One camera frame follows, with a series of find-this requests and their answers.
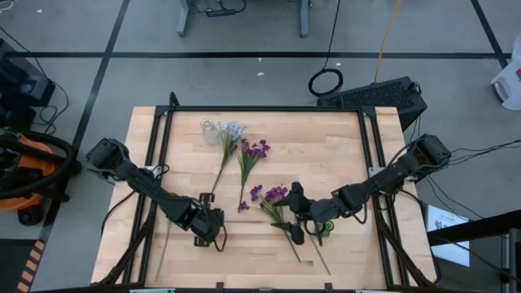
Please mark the dark artificial tulip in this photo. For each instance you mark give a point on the dark artificial tulip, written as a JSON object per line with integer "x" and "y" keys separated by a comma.
{"x": 248, "y": 222}

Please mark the black computer tower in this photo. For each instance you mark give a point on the black computer tower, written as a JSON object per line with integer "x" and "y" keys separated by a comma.
{"x": 372, "y": 97}

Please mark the pale lilac flower bunch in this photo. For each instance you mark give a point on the pale lilac flower bunch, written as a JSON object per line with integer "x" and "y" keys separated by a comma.
{"x": 233, "y": 129}

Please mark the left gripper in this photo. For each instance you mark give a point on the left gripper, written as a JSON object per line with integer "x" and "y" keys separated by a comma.
{"x": 209, "y": 221}

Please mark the black mat with orange stripes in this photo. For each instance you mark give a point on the black mat with orange stripes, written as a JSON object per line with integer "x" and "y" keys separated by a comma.
{"x": 16, "y": 264}

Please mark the grey metal post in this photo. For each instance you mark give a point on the grey metal post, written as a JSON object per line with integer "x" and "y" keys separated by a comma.
{"x": 510, "y": 260}

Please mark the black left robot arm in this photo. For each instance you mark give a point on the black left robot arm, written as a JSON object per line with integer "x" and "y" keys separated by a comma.
{"x": 142, "y": 181}

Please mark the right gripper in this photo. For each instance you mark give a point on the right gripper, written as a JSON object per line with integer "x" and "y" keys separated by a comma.
{"x": 311, "y": 211}

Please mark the grey desk leg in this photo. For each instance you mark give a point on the grey desk leg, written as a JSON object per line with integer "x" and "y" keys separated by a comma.
{"x": 304, "y": 18}
{"x": 185, "y": 18}

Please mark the white printed paper sheet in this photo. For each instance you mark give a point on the white printed paper sheet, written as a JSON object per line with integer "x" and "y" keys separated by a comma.
{"x": 447, "y": 236}

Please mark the black power strip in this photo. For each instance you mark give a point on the black power strip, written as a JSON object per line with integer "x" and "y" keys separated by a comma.
{"x": 220, "y": 12}

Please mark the black equipment case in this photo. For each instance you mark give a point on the black equipment case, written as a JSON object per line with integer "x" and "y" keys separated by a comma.
{"x": 20, "y": 85}

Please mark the green glass vase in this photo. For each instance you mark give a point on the green glass vase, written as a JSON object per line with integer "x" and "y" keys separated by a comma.
{"x": 327, "y": 226}

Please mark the orange black vacuum cleaner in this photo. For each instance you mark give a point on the orange black vacuum cleaner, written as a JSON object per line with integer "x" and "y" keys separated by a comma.
{"x": 36, "y": 163}

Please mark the white plastic object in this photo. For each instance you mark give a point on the white plastic object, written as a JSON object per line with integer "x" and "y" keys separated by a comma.
{"x": 509, "y": 85}

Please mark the clear glass vase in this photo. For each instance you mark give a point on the clear glass vase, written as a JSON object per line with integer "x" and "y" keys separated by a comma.
{"x": 211, "y": 133}

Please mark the white artificial tulip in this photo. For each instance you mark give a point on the white artificial tulip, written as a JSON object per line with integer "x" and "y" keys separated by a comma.
{"x": 168, "y": 227}
{"x": 322, "y": 260}

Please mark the purple artificial flower bunch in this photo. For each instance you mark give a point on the purple artificial flower bunch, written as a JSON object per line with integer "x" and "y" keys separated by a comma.
{"x": 254, "y": 151}
{"x": 277, "y": 193}

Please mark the black metal beam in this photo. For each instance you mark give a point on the black metal beam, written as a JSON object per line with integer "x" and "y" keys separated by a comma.
{"x": 472, "y": 230}

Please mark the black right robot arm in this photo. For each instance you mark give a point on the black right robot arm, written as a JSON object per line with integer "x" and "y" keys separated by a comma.
{"x": 386, "y": 175}

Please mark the black aluminium table frame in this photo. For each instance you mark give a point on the black aluminium table frame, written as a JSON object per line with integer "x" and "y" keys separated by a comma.
{"x": 264, "y": 108}

